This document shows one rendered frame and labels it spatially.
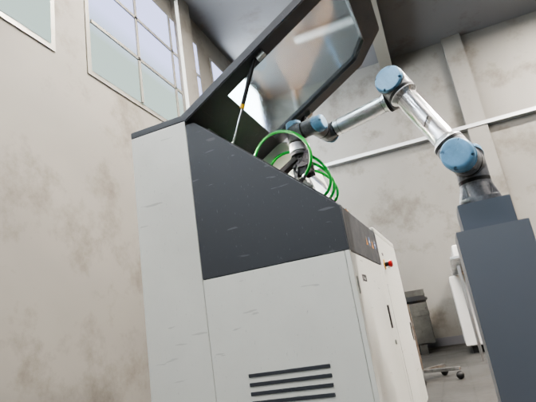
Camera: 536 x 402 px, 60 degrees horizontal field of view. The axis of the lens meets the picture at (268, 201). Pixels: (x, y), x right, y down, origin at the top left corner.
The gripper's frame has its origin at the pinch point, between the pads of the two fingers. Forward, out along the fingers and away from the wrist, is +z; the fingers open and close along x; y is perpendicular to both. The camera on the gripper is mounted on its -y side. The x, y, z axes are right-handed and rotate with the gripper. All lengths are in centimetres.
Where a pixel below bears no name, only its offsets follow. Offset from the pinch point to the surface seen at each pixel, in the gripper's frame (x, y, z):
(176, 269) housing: -35, -46, 27
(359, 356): -35, 19, 68
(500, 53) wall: 596, 212, -327
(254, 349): -35, -17, 61
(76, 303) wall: 65, -193, 15
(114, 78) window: 122, -191, -193
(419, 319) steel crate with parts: 482, -4, 68
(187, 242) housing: -35, -40, 17
